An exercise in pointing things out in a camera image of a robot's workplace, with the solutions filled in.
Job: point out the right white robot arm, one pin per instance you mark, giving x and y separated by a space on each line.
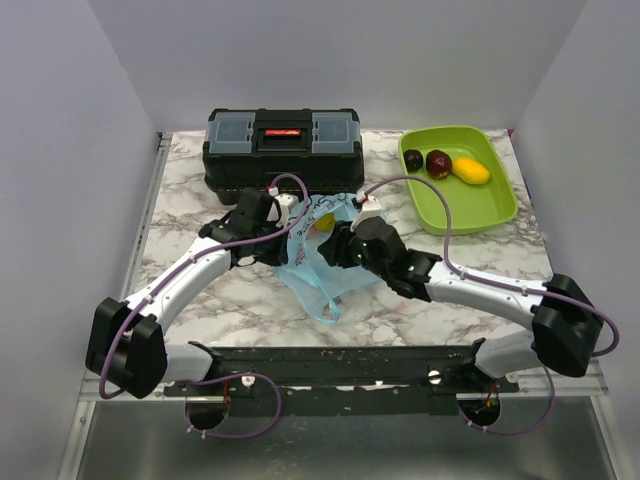
559 328

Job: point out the black plastic toolbox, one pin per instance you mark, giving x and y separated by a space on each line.
249 148

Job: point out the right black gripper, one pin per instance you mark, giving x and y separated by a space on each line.
335 248

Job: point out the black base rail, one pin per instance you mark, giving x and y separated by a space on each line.
341 381

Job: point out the green plastic tray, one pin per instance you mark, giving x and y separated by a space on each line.
474 208

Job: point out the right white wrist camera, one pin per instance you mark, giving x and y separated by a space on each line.
367 206

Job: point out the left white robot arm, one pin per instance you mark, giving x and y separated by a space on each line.
127 345

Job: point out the red fake fruit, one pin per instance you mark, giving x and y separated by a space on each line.
438 164

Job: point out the aluminium frame rail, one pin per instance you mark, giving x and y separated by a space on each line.
548 428

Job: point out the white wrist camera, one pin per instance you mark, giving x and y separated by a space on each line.
283 204
367 206

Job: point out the yellow fake lemon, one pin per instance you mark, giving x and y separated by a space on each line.
470 171

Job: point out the blue plastic bag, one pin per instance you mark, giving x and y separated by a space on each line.
306 273

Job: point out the dark purple fake fruit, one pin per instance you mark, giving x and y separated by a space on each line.
413 160

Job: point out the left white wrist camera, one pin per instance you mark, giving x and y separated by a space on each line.
283 204

